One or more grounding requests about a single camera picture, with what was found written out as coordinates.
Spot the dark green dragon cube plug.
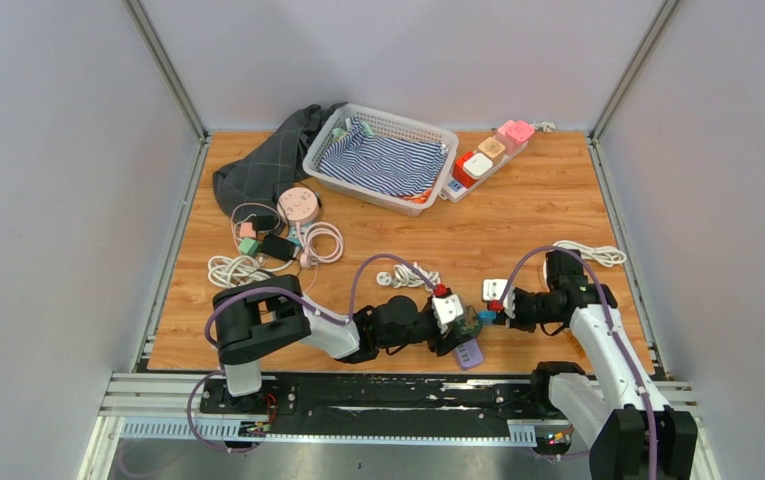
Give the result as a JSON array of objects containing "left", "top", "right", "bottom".
[{"left": 456, "top": 317, "right": 482, "bottom": 338}]

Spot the purple power strip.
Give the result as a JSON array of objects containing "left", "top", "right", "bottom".
[{"left": 454, "top": 339, "right": 484, "bottom": 371}]

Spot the blue cube plug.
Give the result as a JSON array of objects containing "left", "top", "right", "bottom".
[{"left": 476, "top": 310, "right": 497, "bottom": 325}]

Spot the white cable of purple strip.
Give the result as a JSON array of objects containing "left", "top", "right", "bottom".
[{"left": 375, "top": 262, "right": 443, "bottom": 293}]

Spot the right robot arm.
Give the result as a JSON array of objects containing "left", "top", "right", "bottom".
[{"left": 487, "top": 246, "right": 699, "bottom": 479}]

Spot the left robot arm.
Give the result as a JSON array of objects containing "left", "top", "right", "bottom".
[{"left": 204, "top": 275, "right": 482, "bottom": 413}]

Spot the white cube plug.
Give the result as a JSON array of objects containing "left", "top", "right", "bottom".
[{"left": 464, "top": 152, "right": 494, "bottom": 180}]

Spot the red cube plug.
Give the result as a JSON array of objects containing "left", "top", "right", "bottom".
[{"left": 452, "top": 151, "right": 476, "bottom": 188}]

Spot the beige cube plug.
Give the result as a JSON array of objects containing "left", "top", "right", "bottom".
[{"left": 477, "top": 137, "right": 506, "bottom": 164}]

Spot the pink cube plug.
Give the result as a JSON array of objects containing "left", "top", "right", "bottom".
[{"left": 494, "top": 120, "right": 535, "bottom": 156}]

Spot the round pink power socket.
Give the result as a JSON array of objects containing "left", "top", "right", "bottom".
[{"left": 276, "top": 187, "right": 322, "bottom": 225}]

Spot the small green plug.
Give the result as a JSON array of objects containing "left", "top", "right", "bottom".
[{"left": 238, "top": 237, "right": 261, "bottom": 257}]

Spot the small pink plug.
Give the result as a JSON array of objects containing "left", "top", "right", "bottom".
[{"left": 236, "top": 221, "right": 258, "bottom": 239}]

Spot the white long power strip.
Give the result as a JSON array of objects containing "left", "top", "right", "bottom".
[{"left": 439, "top": 136, "right": 528, "bottom": 203}]

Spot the black charger adapter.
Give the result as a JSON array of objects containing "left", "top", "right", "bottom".
[{"left": 260, "top": 234, "right": 298, "bottom": 262}]

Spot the cyan power strip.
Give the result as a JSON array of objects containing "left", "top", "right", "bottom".
[{"left": 287, "top": 225, "right": 304, "bottom": 258}]

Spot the blue striped cloth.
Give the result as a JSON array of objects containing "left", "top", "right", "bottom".
[{"left": 318, "top": 117, "right": 449, "bottom": 204}]

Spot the white plastic basket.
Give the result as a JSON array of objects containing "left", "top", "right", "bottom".
[{"left": 303, "top": 103, "right": 459, "bottom": 217}]

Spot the dark grey checked cloth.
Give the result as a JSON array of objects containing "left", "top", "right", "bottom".
[{"left": 212, "top": 102, "right": 344, "bottom": 216}]

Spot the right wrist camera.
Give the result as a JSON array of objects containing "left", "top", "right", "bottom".
[{"left": 482, "top": 279, "right": 514, "bottom": 309}]

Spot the white cable of orange strip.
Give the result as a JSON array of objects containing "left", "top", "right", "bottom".
[{"left": 552, "top": 239, "right": 628, "bottom": 269}]

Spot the pink coiled cable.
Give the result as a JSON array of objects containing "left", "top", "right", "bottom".
[{"left": 295, "top": 221, "right": 346, "bottom": 270}]

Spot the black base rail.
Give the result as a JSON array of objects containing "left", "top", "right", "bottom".
[{"left": 193, "top": 372, "right": 568, "bottom": 439}]

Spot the white coiled cable left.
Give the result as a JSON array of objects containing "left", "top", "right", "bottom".
[{"left": 206, "top": 254, "right": 297, "bottom": 289}]

